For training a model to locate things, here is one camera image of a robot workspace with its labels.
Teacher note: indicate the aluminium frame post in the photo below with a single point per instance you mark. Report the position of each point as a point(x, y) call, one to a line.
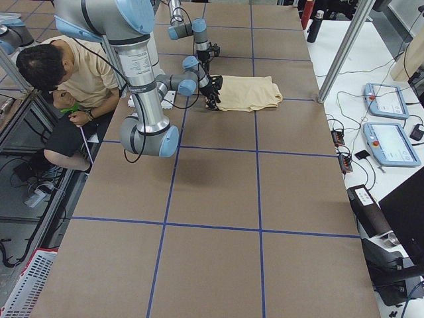
point(353, 30)

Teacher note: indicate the black water bottle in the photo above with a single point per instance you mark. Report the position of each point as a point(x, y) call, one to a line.
point(315, 26)

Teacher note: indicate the white plastic basket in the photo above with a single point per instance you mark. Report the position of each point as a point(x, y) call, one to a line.
point(28, 288)

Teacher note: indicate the seated person in beige shirt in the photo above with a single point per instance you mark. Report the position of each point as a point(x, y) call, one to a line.
point(72, 71)

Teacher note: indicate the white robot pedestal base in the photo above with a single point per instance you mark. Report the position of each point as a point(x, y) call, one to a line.
point(169, 98)

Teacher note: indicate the green handled tool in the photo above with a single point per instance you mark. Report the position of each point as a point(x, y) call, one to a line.
point(76, 108)

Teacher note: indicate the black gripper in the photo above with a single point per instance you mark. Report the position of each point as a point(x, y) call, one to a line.
point(204, 58)
point(209, 89)

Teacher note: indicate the brown paper table cover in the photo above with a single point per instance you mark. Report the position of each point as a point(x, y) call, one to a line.
point(249, 218)

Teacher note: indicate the black monitor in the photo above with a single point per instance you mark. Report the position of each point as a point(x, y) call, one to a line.
point(403, 210)

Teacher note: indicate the cream long sleeve shirt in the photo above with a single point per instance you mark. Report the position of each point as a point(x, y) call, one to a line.
point(248, 93)

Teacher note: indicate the red bottle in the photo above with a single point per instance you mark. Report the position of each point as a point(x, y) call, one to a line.
point(308, 9)

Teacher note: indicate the upper teach pendant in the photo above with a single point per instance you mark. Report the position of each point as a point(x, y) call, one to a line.
point(385, 101)

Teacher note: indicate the lower teach pendant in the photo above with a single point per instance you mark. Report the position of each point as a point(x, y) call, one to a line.
point(389, 145)

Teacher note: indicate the teach pendant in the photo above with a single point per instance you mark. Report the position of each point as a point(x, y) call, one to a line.
point(389, 145)
point(385, 101)

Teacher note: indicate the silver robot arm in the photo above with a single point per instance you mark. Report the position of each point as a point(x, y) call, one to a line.
point(128, 27)
point(181, 26)

